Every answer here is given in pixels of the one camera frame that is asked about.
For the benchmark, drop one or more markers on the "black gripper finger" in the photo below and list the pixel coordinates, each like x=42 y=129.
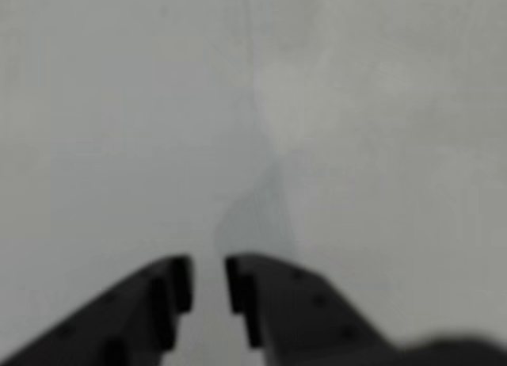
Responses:
x=119 y=318
x=301 y=318

